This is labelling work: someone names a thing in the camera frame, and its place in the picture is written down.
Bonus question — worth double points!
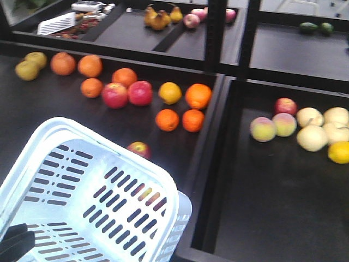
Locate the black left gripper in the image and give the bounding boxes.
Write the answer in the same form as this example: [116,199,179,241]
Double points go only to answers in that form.
[1,223,35,262]

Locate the light blue plastic basket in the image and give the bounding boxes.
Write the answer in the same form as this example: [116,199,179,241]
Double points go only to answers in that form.
[1,117,192,261]

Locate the dark red apple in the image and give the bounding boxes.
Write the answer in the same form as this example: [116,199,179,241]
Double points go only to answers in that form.
[127,141,151,160]

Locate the orange behind pink apples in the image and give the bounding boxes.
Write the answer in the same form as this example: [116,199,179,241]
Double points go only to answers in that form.
[112,68,138,88]

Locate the pale pink apples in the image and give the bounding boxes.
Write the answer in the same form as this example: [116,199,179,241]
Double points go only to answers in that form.
[183,7,237,29]

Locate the red yellow apple left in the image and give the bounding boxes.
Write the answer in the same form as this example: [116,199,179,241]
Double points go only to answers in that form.
[130,183,167,212]

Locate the small orange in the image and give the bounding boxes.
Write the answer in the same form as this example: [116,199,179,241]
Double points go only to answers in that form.
[80,78,104,98]
[182,109,205,133]
[155,109,179,132]

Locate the yellow apple lower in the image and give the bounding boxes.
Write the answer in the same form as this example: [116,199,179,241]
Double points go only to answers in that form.
[15,61,40,81]

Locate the pink red apple left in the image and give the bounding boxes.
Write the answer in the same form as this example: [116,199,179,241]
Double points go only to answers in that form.
[101,82,128,109]

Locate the pink red apple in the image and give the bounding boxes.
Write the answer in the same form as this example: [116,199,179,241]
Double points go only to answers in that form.
[128,81,153,106]
[101,82,128,109]

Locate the bumpy orange far left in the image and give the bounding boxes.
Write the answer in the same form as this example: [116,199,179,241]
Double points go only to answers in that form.
[50,52,76,76]

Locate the yellow apple upper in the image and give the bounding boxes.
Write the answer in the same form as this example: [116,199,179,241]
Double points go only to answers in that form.
[24,52,47,69]

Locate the pink red apple right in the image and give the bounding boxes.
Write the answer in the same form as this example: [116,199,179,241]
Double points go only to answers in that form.
[128,81,153,106]

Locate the small orange lower left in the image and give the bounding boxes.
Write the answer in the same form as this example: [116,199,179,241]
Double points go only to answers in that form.
[155,109,179,132]

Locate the yellow orange citrus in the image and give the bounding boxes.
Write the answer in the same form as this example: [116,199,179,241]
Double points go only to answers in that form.
[158,82,182,105]

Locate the small orange lower right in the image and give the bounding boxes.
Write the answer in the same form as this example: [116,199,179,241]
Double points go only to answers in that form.
[182,109,205,133]

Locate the white perforated tray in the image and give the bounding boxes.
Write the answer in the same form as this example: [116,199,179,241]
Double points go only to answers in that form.
[37,12,76,35]

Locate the red cherry tomatoes pile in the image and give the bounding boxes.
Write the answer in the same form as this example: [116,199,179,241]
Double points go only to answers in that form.
[50,13,107,39]

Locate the large orange right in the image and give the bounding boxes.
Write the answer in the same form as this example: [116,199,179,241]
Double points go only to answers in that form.
[185,84,212,110]

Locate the green potted plant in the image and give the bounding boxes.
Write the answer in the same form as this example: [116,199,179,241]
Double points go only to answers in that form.
[13,0,55,11]

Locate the white device box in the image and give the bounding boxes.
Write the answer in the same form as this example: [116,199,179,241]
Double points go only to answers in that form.
[71,1,104,12]

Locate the brown yellow pears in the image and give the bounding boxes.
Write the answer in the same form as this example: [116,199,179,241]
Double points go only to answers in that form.
[143,5,184,31]

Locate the black wooden produce stand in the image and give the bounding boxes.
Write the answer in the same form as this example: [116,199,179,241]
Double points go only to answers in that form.
[1,1,348,261]

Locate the peach left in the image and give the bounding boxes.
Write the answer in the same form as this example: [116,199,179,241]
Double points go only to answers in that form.
[250,117,276,142]

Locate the peach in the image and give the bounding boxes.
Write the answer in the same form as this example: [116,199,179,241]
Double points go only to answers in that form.
[250,117,276,142]
[272,113,297,137]

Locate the peach right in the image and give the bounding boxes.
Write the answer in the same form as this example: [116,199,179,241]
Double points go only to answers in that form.
[272,113,297,137]

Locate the red apple right tray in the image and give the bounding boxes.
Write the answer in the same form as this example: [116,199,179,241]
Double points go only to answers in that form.
[274,97,298,115]

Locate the black upright posts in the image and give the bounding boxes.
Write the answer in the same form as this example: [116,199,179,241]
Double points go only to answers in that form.
[204,1,261,79]

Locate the white round pears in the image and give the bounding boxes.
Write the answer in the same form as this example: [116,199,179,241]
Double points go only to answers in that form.
[296,107,348,152]

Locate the yellow lemon upper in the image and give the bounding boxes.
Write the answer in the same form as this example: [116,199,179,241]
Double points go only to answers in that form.
[327,141,348,164]

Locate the green avocados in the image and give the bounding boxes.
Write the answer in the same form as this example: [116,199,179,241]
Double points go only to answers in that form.
[299,22,334,35]

